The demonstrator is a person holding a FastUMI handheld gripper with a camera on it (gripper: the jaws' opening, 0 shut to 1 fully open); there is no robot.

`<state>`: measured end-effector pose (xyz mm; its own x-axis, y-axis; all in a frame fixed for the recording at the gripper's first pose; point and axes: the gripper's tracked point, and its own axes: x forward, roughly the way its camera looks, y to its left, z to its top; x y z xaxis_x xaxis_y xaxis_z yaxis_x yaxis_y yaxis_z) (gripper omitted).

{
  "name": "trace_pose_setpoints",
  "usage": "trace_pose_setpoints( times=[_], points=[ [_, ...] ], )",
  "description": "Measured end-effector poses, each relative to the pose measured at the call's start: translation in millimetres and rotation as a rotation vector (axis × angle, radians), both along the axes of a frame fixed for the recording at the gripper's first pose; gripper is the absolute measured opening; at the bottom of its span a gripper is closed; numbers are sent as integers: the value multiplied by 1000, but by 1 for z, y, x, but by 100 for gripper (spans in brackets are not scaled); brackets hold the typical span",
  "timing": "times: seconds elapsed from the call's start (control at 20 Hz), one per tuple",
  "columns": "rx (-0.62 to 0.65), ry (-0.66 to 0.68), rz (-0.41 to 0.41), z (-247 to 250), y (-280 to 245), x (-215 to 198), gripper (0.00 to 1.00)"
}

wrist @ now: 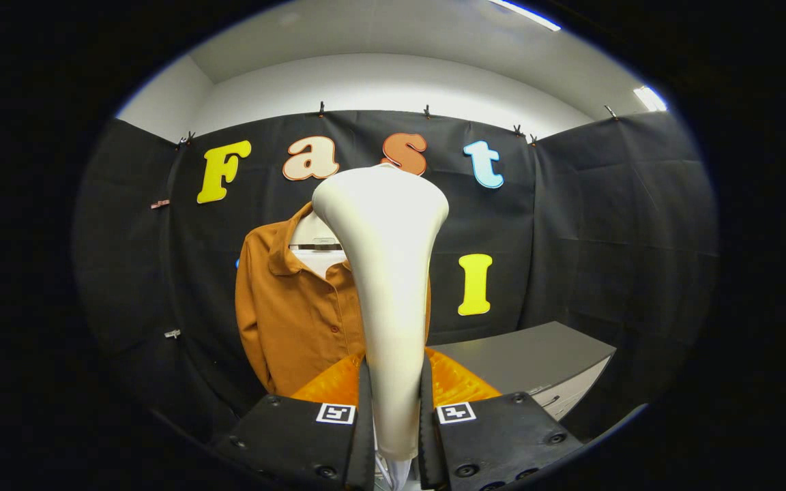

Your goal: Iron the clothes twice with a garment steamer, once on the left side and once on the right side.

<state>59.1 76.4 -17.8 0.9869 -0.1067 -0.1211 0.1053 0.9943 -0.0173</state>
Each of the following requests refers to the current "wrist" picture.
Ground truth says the white steamer hose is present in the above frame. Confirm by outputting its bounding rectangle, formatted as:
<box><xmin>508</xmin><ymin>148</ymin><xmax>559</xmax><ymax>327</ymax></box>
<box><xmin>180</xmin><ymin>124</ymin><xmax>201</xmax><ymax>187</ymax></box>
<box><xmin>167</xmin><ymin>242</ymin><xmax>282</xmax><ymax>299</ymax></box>
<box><xmin>375</xmin><ymin>451</ymin><xmax>416</xmax><ymax>491</ymax></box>

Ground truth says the small ceiling light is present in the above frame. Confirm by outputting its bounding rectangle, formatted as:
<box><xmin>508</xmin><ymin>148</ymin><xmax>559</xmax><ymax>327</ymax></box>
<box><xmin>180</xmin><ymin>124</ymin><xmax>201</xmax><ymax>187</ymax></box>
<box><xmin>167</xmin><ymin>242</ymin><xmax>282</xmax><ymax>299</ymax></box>
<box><xmin>633</xmin><ymin>85</ymin><xmax>668</xmax><ymax>112</ymax></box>

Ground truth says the black backdrop cloth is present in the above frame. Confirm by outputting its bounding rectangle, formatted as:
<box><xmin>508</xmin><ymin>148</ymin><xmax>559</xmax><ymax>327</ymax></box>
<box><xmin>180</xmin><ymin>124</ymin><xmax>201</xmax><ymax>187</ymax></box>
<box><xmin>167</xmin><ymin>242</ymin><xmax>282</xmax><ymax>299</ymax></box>
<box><xmin>74</xmin><ymin>109</ymin><xmax>720</xmax><ymax>437</ymax></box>

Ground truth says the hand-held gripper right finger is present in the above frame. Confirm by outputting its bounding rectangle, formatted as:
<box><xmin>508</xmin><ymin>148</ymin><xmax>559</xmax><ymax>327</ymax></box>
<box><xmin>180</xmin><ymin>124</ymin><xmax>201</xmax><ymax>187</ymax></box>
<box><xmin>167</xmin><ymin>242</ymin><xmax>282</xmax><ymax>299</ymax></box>
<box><xmin>420</xmin><ymin>348</ymin><xmax>585</xmax><ymax>491</ymax></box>

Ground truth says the white mannequin torso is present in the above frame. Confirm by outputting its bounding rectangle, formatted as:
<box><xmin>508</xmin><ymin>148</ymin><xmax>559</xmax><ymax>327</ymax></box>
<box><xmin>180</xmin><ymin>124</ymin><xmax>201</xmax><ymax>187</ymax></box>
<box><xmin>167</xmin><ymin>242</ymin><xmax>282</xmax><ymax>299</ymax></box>
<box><xmin>289</xmin><ymin>210</ymin><xmax>349</xmax><ymax>280</ymax></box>

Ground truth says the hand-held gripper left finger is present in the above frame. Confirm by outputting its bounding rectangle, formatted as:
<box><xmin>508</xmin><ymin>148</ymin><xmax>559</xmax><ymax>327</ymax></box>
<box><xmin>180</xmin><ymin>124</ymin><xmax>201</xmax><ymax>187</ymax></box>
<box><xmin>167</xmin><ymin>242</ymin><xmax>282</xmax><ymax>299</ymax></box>
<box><xmin>212</xmin><ymin>349</ymin><xmax>375</xmax><ymax>491</ymax></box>

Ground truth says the long ceiling light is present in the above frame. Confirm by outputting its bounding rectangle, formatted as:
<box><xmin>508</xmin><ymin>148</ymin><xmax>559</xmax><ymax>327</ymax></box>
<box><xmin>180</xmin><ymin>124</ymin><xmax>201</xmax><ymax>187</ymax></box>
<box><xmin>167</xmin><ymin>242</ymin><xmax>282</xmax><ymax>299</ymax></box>
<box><xmin>489</xmin><ymin>0</ymin><xmax>562</xmax><ymax>32</ymax></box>

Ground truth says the orange button-up shirt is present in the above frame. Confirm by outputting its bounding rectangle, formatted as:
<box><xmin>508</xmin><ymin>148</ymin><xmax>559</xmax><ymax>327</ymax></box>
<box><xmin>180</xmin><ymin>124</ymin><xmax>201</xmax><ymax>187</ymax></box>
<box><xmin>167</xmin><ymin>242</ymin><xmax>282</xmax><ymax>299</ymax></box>
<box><xmin>235</xmin><ymin>202</ymin><xmax>433</xmax><ymax>398</ymax></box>

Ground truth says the grey cabinet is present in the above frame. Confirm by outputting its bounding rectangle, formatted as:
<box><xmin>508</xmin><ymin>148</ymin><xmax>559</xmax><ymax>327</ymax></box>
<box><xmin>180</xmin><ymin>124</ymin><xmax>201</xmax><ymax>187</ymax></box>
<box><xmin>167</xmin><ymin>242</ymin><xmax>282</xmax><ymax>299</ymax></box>
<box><xmin>431</xmin><ymin>321</ymin><xmax>617</xmax><ymax>420</ymax></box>

